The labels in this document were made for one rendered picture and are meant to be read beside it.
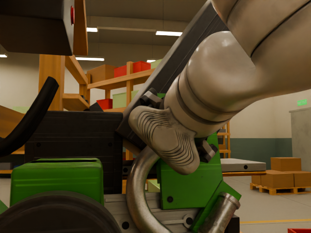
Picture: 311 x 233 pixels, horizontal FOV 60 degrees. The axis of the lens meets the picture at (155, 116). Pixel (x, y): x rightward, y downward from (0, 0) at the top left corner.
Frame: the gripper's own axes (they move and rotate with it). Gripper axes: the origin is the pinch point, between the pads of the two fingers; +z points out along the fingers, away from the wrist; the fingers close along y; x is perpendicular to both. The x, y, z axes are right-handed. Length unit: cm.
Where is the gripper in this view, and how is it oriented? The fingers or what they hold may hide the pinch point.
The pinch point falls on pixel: (165, 138)
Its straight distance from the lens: 45.3
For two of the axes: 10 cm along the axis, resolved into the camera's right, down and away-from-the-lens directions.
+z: -2.1, 3.3, 9.2
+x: -6.6, 6.5, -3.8
